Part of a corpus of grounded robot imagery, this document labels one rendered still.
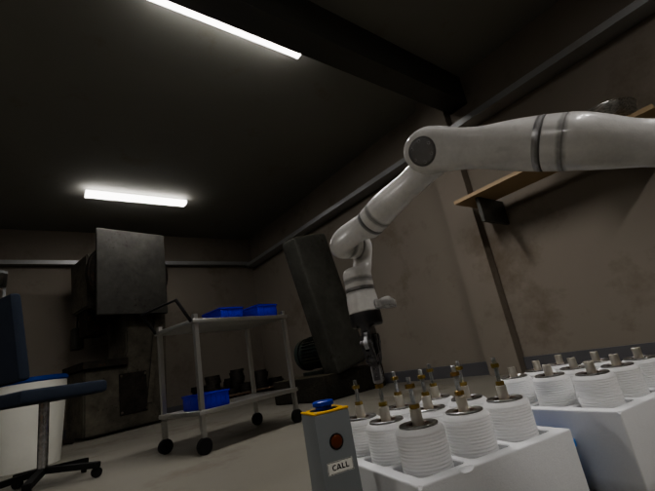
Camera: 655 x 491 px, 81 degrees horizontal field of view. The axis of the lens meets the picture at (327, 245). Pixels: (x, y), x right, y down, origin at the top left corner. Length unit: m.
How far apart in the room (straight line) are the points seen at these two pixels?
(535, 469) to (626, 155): 0.58
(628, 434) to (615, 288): 2.48
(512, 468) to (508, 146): 0.58
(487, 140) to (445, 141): 0.07
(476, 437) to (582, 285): 2.84
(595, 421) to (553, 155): 0.69
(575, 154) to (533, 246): 3.08
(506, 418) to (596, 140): 0.56
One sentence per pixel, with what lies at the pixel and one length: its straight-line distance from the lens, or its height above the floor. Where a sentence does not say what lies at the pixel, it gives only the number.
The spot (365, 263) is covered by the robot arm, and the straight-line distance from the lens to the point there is 0.94.
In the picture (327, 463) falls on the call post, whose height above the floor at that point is 0.23.
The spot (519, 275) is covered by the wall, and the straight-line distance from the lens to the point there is 3.81.
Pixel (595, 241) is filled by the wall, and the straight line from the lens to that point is 3.60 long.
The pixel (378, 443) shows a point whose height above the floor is 0.22.
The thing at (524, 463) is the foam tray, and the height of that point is 0.15.
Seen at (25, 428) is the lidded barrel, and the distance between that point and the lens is 4.00.
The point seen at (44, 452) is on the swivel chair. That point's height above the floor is 0.18.
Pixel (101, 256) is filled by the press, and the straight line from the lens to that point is 5.53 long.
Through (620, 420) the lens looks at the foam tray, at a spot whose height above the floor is 0.16.
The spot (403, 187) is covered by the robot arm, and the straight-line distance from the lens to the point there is 0.86.
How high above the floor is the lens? 0.40
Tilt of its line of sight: 16 degrees up
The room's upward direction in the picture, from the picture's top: 10 degrees counter-clockwise
